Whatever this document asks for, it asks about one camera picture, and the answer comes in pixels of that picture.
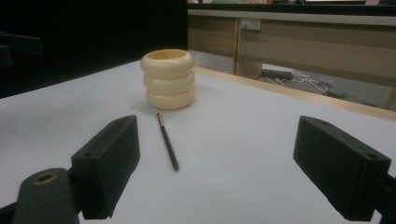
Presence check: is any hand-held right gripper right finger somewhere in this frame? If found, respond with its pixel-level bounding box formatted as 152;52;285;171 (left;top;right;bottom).
292;115;392;222

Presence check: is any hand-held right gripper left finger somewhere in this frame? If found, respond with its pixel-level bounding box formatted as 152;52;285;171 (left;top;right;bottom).
70;115;141;220

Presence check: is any thin dark brush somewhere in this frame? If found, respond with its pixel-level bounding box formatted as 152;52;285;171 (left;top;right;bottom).
156;112;180;173

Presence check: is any cream ribbed pen holder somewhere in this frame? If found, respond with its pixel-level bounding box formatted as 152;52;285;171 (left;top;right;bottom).
140;49;196;111

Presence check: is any small green object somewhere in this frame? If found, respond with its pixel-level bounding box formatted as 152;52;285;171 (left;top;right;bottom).
326;87;353;99

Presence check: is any beige desk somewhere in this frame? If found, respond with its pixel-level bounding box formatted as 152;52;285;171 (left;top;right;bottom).
187;8;396;112

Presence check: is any black stand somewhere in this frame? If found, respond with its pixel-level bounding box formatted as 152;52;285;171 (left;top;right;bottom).
0;31;44;68

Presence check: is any tangle of white cables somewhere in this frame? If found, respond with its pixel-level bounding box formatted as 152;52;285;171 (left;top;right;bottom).
258;69;329;95

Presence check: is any white wall socket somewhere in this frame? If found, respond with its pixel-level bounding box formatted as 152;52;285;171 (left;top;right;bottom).
240;18;262;32

